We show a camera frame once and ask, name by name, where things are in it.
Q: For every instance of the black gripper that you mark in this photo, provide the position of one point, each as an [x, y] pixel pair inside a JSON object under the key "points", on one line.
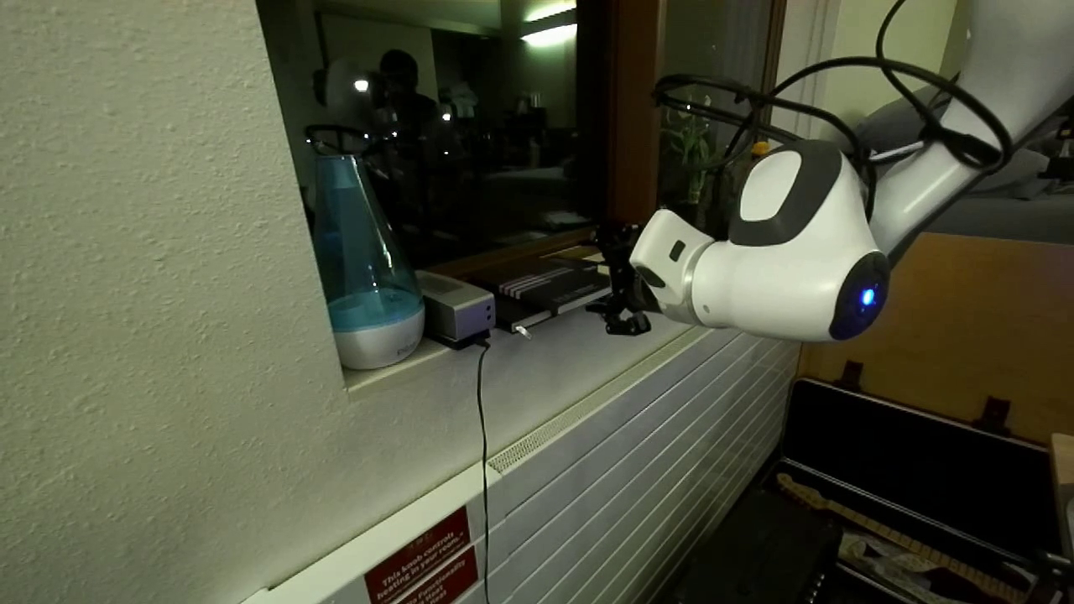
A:
{"points": [[625, 302]]}

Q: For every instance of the black keyboard-like device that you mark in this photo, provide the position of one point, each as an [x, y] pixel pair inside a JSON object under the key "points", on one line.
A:
{"points": [[549, 292]]}

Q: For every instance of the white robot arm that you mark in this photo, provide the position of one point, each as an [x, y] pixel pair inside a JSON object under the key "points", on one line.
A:
{"points": [[822, 223]]}

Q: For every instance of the white slatted radiator cover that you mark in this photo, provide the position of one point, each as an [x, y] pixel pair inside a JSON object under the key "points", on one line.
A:
{"points": [[610, 493]]}

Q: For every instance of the small grey box device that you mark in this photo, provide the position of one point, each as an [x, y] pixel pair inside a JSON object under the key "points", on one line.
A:
{"points": [[453, 310]]}

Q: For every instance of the blue glass humidifier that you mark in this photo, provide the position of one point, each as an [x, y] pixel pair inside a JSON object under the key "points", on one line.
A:
{"points": [[370, 291]]}

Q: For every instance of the red warning sticker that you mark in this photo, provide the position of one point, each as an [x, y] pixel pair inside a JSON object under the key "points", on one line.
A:
{"points": [[432, 570]]}

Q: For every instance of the black open guitar case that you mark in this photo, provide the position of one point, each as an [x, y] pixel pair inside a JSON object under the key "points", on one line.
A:
{"points": [[872, 501]]}

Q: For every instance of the wooden panel board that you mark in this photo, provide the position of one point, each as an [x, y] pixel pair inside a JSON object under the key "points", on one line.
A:
{"points": [[973, 319]]}

